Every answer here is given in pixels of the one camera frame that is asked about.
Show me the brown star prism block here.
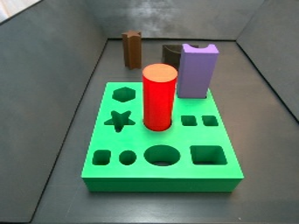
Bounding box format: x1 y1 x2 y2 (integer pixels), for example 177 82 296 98
121 31 141 69

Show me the purple notched rectangular block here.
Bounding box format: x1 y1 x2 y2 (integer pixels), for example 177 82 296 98
176 44 220 99

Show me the black curved bracket stand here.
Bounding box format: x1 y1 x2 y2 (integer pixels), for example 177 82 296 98
161 44 200 71

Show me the green shape sorter board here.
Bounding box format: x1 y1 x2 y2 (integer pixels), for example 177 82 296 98
81 82 243 192

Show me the red cylinder block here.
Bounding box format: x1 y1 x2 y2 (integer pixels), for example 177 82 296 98
143 63 177 131

